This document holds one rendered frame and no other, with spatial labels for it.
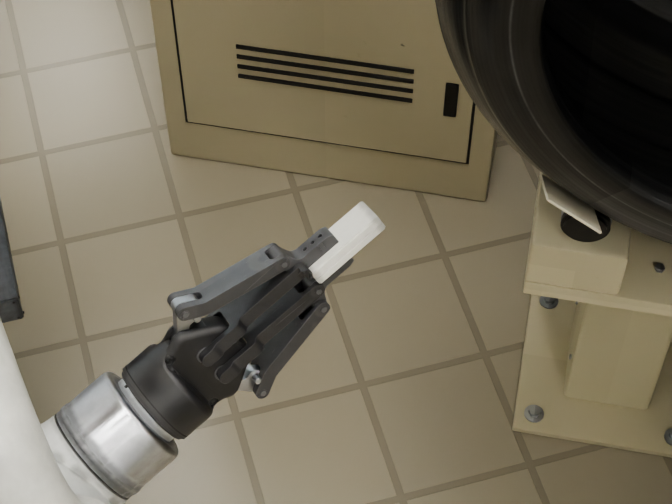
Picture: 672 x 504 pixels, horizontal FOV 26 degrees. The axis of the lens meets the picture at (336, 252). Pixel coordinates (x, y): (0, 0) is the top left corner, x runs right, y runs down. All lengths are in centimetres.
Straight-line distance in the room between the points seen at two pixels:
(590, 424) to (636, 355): 16
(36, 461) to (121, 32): 183
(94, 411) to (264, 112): 130
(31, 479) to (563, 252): 57
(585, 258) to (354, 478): 91
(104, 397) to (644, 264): 55
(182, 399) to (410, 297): 124
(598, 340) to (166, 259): 73
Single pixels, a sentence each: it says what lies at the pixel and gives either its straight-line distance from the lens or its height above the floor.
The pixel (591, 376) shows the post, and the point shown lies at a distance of 220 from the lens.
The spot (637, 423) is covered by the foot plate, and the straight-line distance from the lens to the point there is 225.
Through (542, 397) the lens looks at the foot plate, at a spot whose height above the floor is 1.
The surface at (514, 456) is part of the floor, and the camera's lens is 221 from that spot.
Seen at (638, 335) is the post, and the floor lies 21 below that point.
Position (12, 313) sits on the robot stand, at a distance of 161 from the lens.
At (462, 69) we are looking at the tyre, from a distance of 116.
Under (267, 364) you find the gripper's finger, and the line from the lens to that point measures 119.
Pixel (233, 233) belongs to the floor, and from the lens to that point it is 242.
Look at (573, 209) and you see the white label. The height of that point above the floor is 96.
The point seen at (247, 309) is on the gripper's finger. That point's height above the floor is 98.
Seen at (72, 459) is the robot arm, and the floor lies 94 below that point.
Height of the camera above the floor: 193
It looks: 54 degrees down
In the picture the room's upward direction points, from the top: straight up
